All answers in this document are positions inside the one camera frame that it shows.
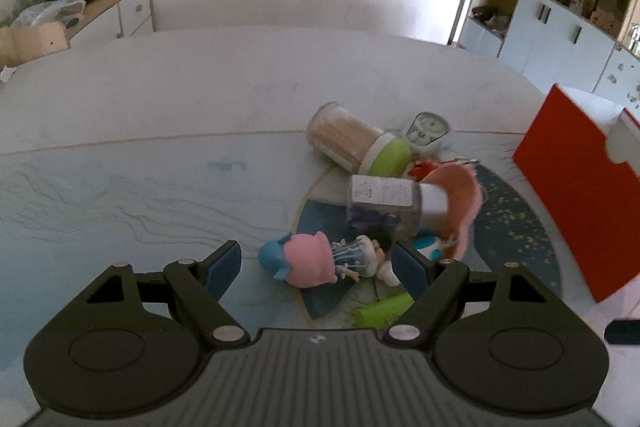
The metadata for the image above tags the doll with pink hat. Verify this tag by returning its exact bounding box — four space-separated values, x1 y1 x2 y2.
257 232 401 290

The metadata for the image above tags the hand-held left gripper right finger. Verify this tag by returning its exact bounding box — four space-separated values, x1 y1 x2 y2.
382 243 543 349

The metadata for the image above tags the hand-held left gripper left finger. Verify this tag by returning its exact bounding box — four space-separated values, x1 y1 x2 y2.
87 241 251 349

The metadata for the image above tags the clear plastic bag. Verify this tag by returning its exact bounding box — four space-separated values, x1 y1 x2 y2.
10 0 87 28

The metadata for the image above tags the dark flat object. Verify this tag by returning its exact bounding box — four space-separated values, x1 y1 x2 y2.
603 318 640 347

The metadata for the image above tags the pink heart-shaped dish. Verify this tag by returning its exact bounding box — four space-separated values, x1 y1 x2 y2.
419 162 487 265

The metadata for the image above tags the red and white cardboard box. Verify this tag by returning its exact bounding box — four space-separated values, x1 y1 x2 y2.
512 83 640 303

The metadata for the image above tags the white and teal toy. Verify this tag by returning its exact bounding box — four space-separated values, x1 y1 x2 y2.
412 232 448 260

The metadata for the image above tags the white and wood sideboard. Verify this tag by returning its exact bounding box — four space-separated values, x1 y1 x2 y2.
65 0 153 50

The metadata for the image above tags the green tube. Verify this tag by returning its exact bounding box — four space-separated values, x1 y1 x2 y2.
356 294 416 328

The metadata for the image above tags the toothpick jar with green lid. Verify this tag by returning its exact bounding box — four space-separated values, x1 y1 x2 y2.
306 103 413 178

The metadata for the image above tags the small red toy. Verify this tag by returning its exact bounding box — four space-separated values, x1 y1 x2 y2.
410 161 442 181

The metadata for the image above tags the white wall cabinet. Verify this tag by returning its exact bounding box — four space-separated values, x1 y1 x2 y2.
457 0 640 118

